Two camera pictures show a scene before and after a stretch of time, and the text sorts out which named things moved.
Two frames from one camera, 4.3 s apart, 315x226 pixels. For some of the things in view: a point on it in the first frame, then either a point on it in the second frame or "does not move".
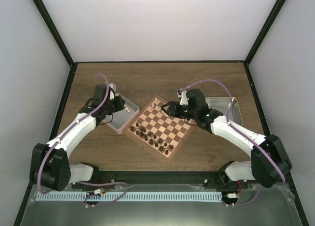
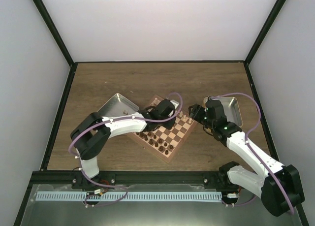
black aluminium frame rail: x=156 y=177 does not move
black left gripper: x=121 y=103 → x=169 y=125
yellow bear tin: x=222 y=104 does not move
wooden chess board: x=159 y=131 does not move
